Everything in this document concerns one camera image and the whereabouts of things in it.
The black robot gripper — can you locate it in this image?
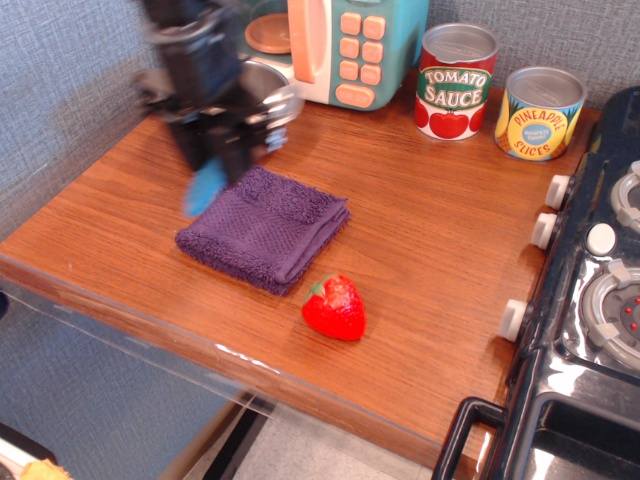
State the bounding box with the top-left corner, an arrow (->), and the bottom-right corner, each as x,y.
138,1 -> 287,185

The blue handled metal spoon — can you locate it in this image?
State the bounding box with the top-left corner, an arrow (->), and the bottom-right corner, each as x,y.
182,157 -> 227,218

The purple folded cloth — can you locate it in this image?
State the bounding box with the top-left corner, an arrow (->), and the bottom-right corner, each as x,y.
175,167 -> 350,296

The red toy strawberry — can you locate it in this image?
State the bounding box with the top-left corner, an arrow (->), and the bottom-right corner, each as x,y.
301,275 -> 367,341

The stainless steel bowl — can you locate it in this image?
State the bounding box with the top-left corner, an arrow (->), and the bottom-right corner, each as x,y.
240,60 -> 304,129

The teal toy microwave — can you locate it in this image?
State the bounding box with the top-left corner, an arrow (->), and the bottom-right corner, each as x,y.
239,0 -> 429,111

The tomato sauce can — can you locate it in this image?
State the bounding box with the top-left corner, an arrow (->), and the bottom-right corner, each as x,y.
414,23 -> 499,141

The pineapple slices can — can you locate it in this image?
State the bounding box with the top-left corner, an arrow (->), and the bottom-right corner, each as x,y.
494,66 -> 587,162

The white stove knob middle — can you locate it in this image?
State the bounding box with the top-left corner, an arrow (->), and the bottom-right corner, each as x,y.
530,213 -> 557,250

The white stove knob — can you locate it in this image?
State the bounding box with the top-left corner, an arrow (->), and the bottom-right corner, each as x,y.
545,175 -> 571,210
530,213 -> 557,250
499,299 -> 528,342

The white stove knob upper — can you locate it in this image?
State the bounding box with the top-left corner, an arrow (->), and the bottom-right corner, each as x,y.
545,175 -> 571,210

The white stove knob lower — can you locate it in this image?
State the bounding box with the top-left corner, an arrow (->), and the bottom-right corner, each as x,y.
499,299 -> 528,342

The yellow object bottom left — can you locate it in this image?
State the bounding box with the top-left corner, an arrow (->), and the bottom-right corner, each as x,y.
20,459 -> 71,480

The white round stove button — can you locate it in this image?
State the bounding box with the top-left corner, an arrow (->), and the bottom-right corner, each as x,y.
586,223 -> 616,256

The grey stove burner rear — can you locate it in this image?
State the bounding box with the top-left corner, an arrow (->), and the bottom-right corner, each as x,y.
610,160 -> 640,233

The grey stove burner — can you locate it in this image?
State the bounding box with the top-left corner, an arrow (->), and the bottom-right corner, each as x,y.
610,160 -> 640,233
580,259 -> 639,371

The grey stove burner front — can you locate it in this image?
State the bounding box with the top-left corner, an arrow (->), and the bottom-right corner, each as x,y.
580,259 -> 639,371

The black toy stove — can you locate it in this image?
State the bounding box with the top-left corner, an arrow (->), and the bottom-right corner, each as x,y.
431,85 -> 640,480

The black oven door handle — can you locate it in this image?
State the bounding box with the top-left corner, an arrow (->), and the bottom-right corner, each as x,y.
432,397 -> 507,479

